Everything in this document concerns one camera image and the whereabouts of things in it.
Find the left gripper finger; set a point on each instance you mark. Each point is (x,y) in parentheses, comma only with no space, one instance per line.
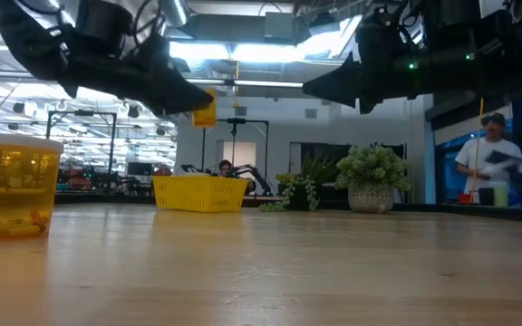
(175,90)
(163,111)

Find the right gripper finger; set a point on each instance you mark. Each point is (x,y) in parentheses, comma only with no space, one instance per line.
(338,81)

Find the amber pill bottle white cap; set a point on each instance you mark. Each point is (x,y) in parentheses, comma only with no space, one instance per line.
(206,115)
(16,190)

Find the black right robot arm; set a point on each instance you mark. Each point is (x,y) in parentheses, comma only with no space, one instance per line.
(492,50)

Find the background black robot arm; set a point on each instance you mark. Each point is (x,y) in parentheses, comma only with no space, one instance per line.
(254,174)
(190,168)

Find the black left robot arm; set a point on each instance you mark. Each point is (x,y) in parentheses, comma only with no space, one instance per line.
(21,41)

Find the yellow plastic basket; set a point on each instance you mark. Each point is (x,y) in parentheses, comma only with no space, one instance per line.
(197,194)

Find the black monitor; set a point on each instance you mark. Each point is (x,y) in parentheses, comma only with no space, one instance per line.
(139,169)

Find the seated person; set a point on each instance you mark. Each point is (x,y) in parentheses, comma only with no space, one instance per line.
(225,168)

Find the long ceiling light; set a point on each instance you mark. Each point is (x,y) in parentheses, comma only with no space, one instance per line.
(252,53)

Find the round green plant patterned pot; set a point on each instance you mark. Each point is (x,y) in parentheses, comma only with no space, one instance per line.
(372,167)

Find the trailing succulent plant black pot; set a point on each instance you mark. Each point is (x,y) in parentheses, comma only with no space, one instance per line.
(297,190)

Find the standing person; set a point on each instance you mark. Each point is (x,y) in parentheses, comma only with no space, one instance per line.
(483,156)

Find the red container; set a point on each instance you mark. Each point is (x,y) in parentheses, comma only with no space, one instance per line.
(465,198)

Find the black container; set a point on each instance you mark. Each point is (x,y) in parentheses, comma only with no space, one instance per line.
(486,197)

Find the black metal gantry frame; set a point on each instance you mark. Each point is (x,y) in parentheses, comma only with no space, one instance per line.
(82,113)
(236,121)

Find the grey ceiling duct box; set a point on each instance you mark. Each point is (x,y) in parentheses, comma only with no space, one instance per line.
(283,27)

